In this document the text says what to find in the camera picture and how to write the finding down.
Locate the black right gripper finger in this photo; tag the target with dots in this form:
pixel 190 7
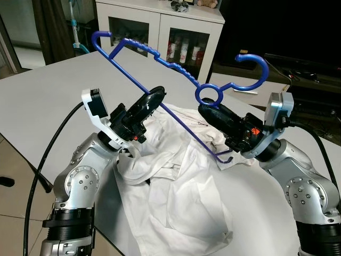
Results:
pixel 221 128
pixel 221 113

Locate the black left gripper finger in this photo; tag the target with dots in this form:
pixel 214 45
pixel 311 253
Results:
pixel 154 106
pixel 146 97

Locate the blue plastic hanger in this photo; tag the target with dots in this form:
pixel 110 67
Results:
pixel 122 68

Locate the white shirt with brown patches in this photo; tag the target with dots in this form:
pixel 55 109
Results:
pixel 176 208

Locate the silver right arm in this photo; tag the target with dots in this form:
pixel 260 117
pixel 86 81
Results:
pixel 303 186

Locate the silver left arm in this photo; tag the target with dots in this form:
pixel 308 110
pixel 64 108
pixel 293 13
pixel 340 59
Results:
pixel 80 184

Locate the white red label bottle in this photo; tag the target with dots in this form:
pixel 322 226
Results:
pixel 196 52
pixel 184 50
pixel 171 49

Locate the white glass door cabinet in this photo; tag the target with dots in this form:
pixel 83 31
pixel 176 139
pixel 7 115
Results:
pixel 160 32

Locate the dark tv stand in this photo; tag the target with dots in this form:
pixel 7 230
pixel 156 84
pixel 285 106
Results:
pixel 319 101

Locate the black speaker orange label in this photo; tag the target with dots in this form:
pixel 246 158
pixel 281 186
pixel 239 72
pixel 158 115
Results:
pixel 234 32

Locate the brown teddy bear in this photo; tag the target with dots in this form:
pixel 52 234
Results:
pixel 208 3

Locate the black television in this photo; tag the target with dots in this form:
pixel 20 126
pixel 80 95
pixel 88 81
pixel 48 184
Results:
pixel 298 32

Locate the dark brown curtain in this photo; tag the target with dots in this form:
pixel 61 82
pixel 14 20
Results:
pixel 56 26

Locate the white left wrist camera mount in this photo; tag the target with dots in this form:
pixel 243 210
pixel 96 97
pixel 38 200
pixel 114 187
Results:
pixel 98 104

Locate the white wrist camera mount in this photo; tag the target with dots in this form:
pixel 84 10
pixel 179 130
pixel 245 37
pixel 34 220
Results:
pixel 274 109
pixel 98 104

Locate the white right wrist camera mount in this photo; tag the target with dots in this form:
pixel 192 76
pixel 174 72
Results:
pixel 274 109

